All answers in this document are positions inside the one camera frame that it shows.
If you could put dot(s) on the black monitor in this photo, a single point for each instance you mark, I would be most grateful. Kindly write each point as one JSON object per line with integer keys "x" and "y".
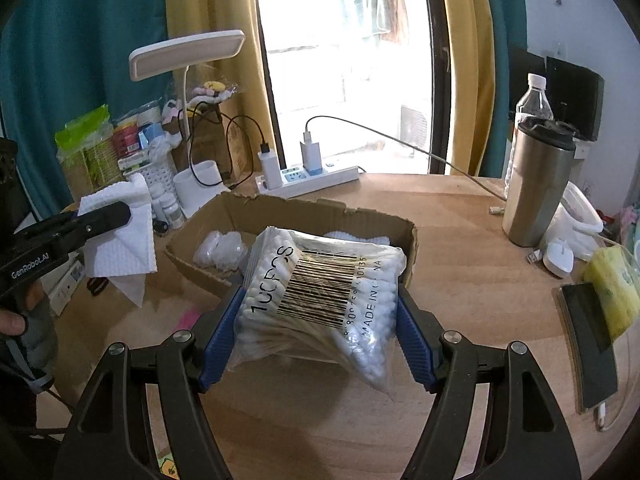
{"x": 577, "y": 95}
{"x": 525, "y": 70}

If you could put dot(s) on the person's left hand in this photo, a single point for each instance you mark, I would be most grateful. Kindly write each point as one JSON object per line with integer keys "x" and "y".
{"x": 11, "y": 321}

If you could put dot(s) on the black smartphone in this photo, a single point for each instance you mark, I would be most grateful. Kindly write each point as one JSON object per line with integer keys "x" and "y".
{"x": 587, "y": 345}

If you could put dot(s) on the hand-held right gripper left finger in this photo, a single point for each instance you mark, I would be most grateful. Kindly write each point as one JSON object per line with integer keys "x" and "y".
{"x": 217, "y": 345}

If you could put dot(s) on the black door frame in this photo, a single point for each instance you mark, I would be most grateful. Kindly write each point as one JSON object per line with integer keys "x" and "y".
{"x": 437, "y": 60}

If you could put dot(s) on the cartoon tissue packet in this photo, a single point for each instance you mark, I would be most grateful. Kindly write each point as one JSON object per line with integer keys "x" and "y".
{"x": 167, "y": 467}

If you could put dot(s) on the white desk lamp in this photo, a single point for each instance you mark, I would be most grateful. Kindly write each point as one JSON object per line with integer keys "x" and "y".
{"x": 185, "y": 52}

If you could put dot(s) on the blue and white charger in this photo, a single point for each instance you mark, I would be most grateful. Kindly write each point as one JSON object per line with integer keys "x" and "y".
{"x": 310, "y": 155}

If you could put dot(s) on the white computer mouse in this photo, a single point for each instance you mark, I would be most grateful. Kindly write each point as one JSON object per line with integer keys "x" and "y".
{"x": 559, "y": 257}

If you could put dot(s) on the white textured cloth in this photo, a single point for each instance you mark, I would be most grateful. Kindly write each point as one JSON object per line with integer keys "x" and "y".
{"x": 350, "y": 236}

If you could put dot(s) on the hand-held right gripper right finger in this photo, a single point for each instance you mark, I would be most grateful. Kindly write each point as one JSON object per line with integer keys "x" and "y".
{"x": 417, "y": 345}

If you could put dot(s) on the cotton swab bag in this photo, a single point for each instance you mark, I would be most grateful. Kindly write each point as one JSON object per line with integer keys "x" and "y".
{"x": 320, "y": 285}

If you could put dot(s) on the white pill bottle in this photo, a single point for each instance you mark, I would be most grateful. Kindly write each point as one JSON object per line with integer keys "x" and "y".
{"x": 173, "y": 215}
{"x": 158, "y": 202}

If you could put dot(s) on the green snack packet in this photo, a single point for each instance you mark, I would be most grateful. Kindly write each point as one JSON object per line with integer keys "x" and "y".
{"x": 85, "y": 145}

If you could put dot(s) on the person's left forearm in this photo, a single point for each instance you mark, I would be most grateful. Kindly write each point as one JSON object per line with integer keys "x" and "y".
{"x": 37, "y": 340}

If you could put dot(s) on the cardboard box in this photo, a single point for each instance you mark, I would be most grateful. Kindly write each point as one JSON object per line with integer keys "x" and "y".
{"x": 280, "y": 212}

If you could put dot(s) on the white plastic container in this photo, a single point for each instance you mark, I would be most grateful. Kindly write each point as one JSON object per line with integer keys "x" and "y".
{"x": 580, "y": 215}

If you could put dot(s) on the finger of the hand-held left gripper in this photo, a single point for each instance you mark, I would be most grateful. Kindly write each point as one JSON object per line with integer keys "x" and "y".
{"x": 102, "y": 222}

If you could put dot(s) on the white plastic bag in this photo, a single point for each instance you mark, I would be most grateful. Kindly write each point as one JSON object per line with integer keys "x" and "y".
{"x": 165, "y": 146}

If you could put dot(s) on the white paper towel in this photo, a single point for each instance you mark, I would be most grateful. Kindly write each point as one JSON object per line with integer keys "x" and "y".
{"x": 120, "y": 252}

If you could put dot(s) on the yellow tissue pack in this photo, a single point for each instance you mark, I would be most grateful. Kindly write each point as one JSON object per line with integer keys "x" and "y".
{"x": 612, "y": 290}

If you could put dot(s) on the white socket adapter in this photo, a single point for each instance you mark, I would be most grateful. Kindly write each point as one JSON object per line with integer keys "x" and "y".
{"x": 67, "y": 285}

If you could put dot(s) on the small blue box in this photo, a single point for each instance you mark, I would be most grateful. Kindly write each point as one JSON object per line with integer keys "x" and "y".
{"x": 150, "y": 135}

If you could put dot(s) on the teal curtain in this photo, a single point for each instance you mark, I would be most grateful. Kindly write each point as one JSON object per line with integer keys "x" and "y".
{"x": 500, "y": 20}
{"x": 75, "y": 35}

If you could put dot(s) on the red can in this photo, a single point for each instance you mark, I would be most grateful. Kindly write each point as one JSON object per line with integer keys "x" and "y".
{"x": 127, "y": 137}

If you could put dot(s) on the steel tumbler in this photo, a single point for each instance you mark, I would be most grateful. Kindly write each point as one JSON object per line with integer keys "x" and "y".
{"x": 535, "y": 190}

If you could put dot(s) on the clear bag of cotton pads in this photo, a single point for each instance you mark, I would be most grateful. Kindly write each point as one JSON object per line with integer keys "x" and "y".
{"x": 220, "y": 250}

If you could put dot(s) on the white balcony appliance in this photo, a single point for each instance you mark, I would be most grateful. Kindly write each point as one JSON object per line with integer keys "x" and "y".
{"x": 415, "y": 125}

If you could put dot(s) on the black scissors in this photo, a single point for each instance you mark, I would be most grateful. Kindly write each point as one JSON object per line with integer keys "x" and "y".
{"x": 97, "y": 285}

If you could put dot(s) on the yellow curtain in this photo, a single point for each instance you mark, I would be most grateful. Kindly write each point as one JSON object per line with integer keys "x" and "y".
{"x": 230, "y": 0}
{"x": 460, "y": 60}

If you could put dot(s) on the white perforated basket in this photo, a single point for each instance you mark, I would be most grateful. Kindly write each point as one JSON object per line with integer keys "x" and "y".
{"x": 160, "y": 180}

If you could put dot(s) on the pastel soft toys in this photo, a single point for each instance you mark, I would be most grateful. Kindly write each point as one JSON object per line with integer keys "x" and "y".
{"x": 215, "y": 91}

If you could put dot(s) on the white power strip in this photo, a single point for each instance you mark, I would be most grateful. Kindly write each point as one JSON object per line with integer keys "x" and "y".
{"x": 330, "y": 177}

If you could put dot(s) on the clear water bottle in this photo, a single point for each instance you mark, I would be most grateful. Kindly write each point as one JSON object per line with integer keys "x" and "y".
{"x": 536, "y": 100}

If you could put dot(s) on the pink toy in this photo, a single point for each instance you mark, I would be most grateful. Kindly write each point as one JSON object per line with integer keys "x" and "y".
{"x": 192, "y": 320}

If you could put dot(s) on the brown paper bag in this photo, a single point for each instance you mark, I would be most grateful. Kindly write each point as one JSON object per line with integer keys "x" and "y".
{"x": 210, "y": 140}

